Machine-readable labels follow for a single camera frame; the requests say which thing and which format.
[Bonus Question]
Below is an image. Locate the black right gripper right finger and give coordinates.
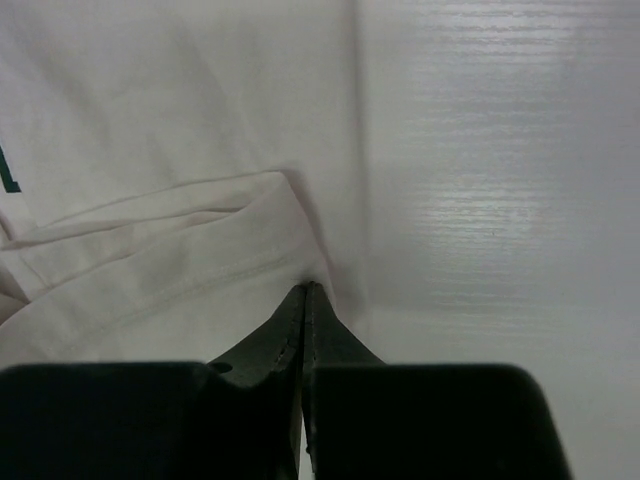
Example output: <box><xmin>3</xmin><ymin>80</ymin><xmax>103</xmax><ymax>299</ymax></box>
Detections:
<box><xmin>302</xmin><ymin>282</ymin><xmax>384</xmax><ymax>479</ymax></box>

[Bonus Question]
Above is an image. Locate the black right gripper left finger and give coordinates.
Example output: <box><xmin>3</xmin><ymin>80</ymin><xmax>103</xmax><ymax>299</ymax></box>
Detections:
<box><xmin>209</xmin><ymin>286</ymin><xmax>305</xmax><ymax>479</ymax></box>

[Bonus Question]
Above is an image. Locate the white and green t-shirt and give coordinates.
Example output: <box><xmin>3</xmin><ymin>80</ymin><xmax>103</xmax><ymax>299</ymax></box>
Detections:
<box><xmin>1</xmin><ymin>1</ymin><xmax>365</xmax><ymax>367</ymax></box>

